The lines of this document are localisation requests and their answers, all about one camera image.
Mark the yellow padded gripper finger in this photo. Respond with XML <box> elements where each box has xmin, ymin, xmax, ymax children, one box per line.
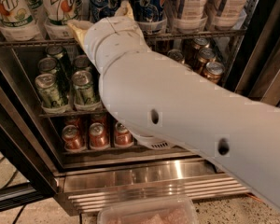
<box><xmin>115</xmin><ymin>0</ymin><xmax>134</xmax><ymax>20</ymax></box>
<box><xmin>67</xmin><ymin>20</ymin><xmax>92</xmax><ymax>48</ymax></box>

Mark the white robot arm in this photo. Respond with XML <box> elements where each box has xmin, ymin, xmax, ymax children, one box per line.
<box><xmin>67</xmin><ymin>14</ymin><xmax>280</xmax><ymax>212</ymax></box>

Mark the green can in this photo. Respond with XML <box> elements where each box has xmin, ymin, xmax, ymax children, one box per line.
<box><xmin>73</xmin><ymin>55</ymin><xmax>92</xmax><ymax>73</ymax></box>
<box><xmin>72</xmin><ymin>70</ymin><xmax>100</xmax><ymax>105</ymax></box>
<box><xmin>35</xmin><ymin>73</ymin><xmax>68</xmax><ymax>108</ymax></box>
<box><xmin>38</xmin><ymin>57</ymin><xmax>64</xmax><ymax>77</ymax></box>

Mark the green can middle left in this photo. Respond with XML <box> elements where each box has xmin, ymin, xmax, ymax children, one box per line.
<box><xmin>38</xmin><ymin>57</ymin><xmax>64</xmax><ymax>77</ymax></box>

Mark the green can front left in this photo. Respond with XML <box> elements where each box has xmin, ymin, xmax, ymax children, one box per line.
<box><xmin>35</xmin><ymin>73</ymin><xmax>68</xmax><ymax>108</ymax></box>

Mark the white can right inner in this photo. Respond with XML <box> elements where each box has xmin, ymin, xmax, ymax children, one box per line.
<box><xmin>175</xmin><ymin>0</ymin><xmax>207</xmax><ymax>20</ymax></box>

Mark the white can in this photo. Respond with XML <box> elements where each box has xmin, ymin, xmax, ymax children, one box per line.
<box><xmin>209</xmin><ymin>0</ymin><xmax>255</xmax><ymax>21</ymax></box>
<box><xmin>175</xmin><ymin>0</ymin><xmax>207</xmax><ymax>20</ymax></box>

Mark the stainless steel fridge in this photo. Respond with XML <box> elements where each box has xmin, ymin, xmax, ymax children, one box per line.
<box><xmin>0</xmin><ymin>0</ymin><xmax>280</xmax><ymax>216</ymax></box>

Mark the gold can front right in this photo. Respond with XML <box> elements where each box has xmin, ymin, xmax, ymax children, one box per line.
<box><xmin>202</xmin><ymin>62</ymin><xmax>225</xmax><ymax>84</ymax></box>

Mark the red can front middle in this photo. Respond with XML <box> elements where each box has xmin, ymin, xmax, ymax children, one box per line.
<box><xmin>89</xmin><ymin>122</ymin><xmax>109</xmax><ymax>149</ymax></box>

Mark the red can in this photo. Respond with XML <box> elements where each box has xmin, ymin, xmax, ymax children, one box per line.
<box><xmin>62</xmin><ymin>125</ymin><xmax>85</xmax><ymax>152</ymax></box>
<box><xmin>114</xmin><ymin>122</ymin><xmax>133</xmax><ymax>147</ymax></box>
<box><xmin>89</xmin><ymin>122</ymin><xmax>109</xmax><ymax>149</ymax></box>

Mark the white can far right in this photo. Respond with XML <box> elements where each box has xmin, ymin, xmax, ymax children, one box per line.
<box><xmin>209</xmin><ymin>0</ymin><xmax>255</xmax><ymax>21</ymax></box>

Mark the red can front left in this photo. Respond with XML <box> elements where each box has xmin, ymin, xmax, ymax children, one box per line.
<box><xmin>62</xmin><ymin>125</ymin><xmax>85</xmax><ymax>152</ymax></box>

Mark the red can front right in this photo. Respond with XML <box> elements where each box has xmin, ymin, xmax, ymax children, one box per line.
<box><xmin>114</xmin><ymin>122</ymin><xmax>133</xmax><ymax>147</ymax></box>

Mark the clear plastic food container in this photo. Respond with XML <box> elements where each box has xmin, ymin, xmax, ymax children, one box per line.
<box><xmin>97</xmin><ymin>195</ymin><xmax>200</xmax><ymax>224</ymax></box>

